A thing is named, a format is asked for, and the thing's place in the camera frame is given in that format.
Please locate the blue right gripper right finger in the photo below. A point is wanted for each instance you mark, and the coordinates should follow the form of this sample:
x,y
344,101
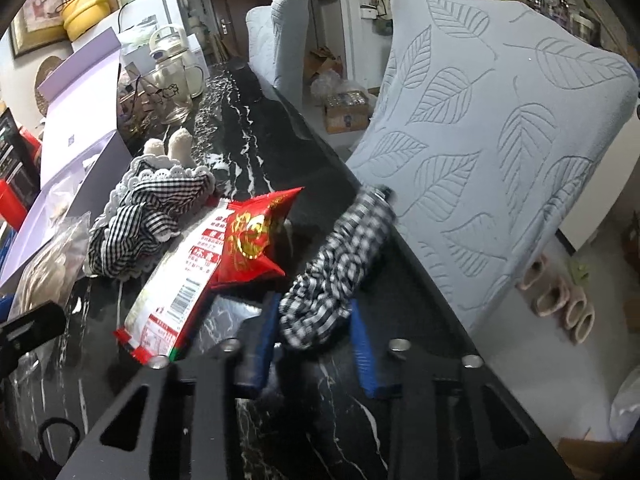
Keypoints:
x,y
378,371

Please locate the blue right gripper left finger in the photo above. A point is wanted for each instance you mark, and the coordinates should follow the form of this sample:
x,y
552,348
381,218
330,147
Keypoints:
x,y
257,336

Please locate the checkered fabric scrunchie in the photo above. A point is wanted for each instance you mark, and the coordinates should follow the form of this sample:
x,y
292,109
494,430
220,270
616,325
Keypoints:
x,y
319,298

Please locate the clear zip plastic bag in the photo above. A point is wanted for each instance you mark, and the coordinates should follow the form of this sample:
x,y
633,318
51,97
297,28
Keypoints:
x,y
52,273

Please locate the red white barcode packet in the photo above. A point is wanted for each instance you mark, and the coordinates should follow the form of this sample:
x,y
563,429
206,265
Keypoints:
x,y
157,321

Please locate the black white ruffled cloth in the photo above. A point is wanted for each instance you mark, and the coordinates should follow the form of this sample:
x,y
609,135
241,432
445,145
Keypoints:
x,y
150,206

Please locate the red snack packet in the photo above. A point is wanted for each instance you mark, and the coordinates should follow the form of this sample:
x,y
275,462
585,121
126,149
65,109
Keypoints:
x,y
249,236

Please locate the red plastic container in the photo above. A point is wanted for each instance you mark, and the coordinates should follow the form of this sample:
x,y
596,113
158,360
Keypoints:
x,y
12,210

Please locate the black printed box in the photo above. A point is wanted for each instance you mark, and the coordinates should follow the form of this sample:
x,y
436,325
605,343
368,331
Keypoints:
x,y
16,165

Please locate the lavender open gift box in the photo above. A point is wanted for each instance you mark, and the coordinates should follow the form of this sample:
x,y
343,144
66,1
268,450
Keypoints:
x,y
80,145

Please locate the pink slippers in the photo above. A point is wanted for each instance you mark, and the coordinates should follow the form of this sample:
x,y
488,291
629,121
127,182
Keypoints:
x,y
550,293

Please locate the near leaf-pattern chair cover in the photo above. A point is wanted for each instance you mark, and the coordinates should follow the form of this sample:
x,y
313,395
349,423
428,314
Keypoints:
x,y
489,124

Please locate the leaf-pattern chair cover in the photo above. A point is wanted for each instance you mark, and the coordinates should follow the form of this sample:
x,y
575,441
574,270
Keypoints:
x,y
489,124
277,36

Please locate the far leaf-pattern chair cover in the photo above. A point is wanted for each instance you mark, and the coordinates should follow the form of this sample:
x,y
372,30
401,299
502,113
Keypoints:
x,y
277,36

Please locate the white kettle bottle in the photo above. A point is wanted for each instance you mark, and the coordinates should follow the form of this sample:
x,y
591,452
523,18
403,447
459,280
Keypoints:
x,y
170,51

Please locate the framed picture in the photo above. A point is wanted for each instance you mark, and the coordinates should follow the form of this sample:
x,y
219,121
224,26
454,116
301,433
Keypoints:
x,y
36,25

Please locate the white refrigerator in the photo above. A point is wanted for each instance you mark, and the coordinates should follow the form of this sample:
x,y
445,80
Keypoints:
x,y
134,17

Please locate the yellow pot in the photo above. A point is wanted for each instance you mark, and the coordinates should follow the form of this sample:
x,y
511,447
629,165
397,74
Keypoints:
x,y
79,16

